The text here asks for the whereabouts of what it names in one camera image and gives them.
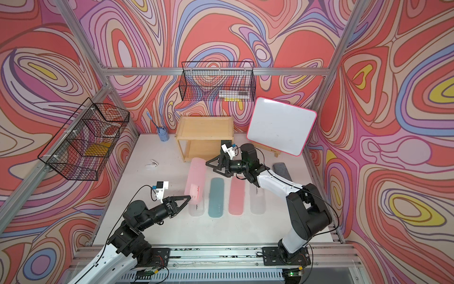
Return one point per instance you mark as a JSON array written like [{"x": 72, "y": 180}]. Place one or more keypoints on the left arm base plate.
[{"x": 154, "y": 257}]

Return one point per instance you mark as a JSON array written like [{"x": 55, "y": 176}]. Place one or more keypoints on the back black wire basket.
[{"x": 202, "y": 80}]

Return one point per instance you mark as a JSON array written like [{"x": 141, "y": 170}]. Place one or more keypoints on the wooden whiteboard easel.
[{"x": 275, "y": 152}]

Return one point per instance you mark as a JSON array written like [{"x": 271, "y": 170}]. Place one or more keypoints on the pink pencil case top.
[{"x": 236, "y": 197}]

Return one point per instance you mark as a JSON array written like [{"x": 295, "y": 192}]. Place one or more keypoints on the pink pencil case bottom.
[{"x": 196, "y": 180}]

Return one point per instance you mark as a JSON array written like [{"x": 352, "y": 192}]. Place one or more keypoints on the pink framed whiteboard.
[{"x": 281, "y": 126}]

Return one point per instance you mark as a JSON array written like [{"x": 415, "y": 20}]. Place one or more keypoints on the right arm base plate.
[{"x": 276, "y": 256}]

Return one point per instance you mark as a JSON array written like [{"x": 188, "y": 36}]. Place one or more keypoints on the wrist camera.
[
  {"x": 229, "y": 148},
  {"x": 157, "y": 191}
]

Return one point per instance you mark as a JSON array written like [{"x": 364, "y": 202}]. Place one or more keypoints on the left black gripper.
[{"x": 169, "y": 202}]

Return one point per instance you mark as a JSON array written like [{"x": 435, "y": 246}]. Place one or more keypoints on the wooden two-tier shelf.
[{"x": 200, "y": 137}]

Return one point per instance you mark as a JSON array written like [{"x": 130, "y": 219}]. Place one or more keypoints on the clear pencil case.
[
  {"x": 196, "y": 210},
  {"x": 257, "y": 200}
]

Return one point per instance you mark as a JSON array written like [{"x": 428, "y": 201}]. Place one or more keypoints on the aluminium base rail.
[{"x": 332, "y": 263}]

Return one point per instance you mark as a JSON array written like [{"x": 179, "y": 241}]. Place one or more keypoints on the pink pencil case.
[
  {"x": 236, "y": 197},
  {"x": 196, "y": 180}
]

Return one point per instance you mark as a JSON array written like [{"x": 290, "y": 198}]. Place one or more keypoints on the left black wire basket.
[{"x": 92, "y": 122}]

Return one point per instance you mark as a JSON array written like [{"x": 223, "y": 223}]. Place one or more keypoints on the blue pen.
[{"x": 151, "y": 119}]

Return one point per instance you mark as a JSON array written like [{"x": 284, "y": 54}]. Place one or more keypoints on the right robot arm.
[{"x": 309, "y": 213}]

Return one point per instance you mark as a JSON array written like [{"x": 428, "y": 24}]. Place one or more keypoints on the grey whiteboard eraser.
[{"x": 281, "y": 170}]

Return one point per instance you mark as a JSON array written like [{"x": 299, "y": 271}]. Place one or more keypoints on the small white clip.
[{"x": 153, "y": 164}]

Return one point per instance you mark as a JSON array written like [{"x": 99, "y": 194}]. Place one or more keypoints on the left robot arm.
[{"x": 127, "y": 248}]

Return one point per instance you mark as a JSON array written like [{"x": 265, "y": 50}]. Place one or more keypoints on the marker box in basket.
[{"x": 233, "y": 94}]

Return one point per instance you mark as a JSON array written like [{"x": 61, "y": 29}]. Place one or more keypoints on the blue pen cup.
[{"x": 163, "y": 134}]

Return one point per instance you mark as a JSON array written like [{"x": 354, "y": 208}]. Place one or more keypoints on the green circuit board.
[{"x": 145, "y": 274}]

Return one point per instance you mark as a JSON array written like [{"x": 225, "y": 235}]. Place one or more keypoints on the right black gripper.
[{"x": 221, "y": 164}]

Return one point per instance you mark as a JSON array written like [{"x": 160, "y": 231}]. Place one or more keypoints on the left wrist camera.
[{"x": 157, "y": 191}]

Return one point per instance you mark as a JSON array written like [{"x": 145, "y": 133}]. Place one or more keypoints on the clear pencil case bottom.
[{"x": 196, "y": 210}]

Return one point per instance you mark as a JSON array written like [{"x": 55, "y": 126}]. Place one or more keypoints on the yellow item in basket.
[{"x": 98, "y": 149}]

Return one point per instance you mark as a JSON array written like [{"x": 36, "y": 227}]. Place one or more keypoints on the teal pencil case top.
[{"x": 216, "y": 198}]

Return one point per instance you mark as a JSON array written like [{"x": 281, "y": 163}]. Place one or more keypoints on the clear pencil case top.
[{"x": 257, "y": 200}]

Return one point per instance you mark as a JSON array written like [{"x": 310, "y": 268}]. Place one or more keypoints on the black wire basket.
[
  {"x": 202, "y": 80},
  {"x": 92, "y": 122}
]

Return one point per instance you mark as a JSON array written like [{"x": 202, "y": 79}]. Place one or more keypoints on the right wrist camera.
[{"x": 229, "y": 148}]

